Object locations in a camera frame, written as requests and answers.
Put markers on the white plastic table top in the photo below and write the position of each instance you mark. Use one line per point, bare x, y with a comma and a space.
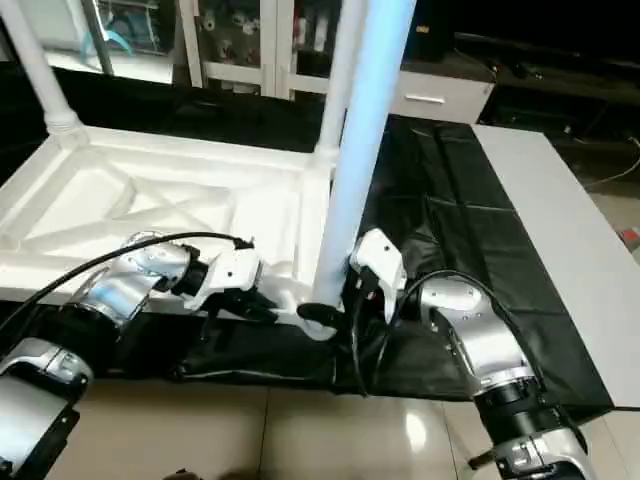
130, 200

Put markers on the white plastic table leg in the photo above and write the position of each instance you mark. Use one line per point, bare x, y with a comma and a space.
40, 70
365, 140
340, 80

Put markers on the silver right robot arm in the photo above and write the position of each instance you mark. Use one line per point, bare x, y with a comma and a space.
480, 340

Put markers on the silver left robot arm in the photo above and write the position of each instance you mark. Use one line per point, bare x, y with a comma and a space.
100, 300

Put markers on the black work surface mat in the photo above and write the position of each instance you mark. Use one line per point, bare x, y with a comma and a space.
450, 220

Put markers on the white drawer unit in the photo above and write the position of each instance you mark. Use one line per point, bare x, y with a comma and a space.
435, 100

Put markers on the black metal table leg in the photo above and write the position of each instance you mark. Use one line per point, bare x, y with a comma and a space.
482, 460

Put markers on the white flat sheet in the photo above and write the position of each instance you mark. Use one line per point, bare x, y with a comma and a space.
570, 230

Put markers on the white glass door cabinet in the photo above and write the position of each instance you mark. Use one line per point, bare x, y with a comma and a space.
250, 40

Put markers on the colourful background box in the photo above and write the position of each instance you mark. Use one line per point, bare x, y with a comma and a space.
120, 30

